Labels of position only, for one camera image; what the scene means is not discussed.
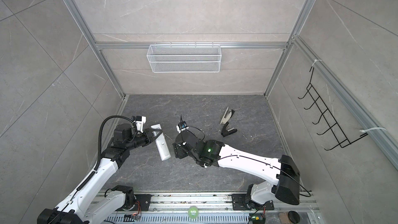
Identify white remote control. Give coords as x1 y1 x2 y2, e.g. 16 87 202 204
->
151 124 171 161

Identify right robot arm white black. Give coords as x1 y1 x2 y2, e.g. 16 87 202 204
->
173 130 300 209

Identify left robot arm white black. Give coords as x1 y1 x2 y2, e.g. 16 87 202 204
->
37 123 164 224

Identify black stapler base piece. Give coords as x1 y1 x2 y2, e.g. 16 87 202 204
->
221 122 238 138

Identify green round sticker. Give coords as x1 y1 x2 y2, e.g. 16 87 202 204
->
188 206 199 219

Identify green circuit board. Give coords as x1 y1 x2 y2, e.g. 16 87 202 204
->
247 214 266 224

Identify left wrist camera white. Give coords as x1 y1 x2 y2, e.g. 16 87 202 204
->
134 116 146 133

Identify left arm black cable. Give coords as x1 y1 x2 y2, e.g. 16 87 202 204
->
94 115 134 170

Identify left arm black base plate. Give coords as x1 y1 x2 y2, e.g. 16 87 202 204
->
122 194 152 212

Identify aluminium mounting rail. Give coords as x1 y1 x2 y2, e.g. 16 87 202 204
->
93 191 321 215

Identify white wire mesh basket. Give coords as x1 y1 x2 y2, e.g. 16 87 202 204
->
147 44 222 73

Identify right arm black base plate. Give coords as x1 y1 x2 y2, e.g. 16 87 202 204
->
231 194 275 211

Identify black wire hook rack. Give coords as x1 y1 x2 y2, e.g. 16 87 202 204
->
298 67 368 151

